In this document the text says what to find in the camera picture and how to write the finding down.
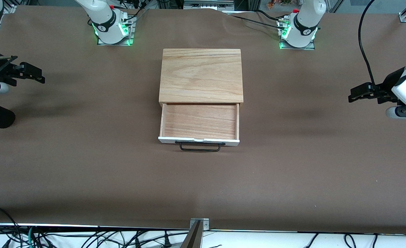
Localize white-fronted drawer with black handle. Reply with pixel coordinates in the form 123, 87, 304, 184
158, 102, 241, 152

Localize wooden drawer cabinet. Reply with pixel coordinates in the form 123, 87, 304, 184
159, 48, 244, 104

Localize colourful small objects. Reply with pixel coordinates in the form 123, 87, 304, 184
267, 0, 293, 9

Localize grey electronics box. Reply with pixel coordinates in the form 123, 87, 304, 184
183, 0, 234, 11

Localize brown paper table cover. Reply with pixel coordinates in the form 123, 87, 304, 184
0, 5, 406, 235

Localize short black table cable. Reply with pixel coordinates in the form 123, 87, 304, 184
256, 10, 284, 22

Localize long black table cable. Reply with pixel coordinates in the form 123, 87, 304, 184
224, 13, 286, 31

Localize teal cable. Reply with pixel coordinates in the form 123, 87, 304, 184
27, 226, 40, 248

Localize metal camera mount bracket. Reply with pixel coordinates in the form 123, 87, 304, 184
180, 218, 210, 248

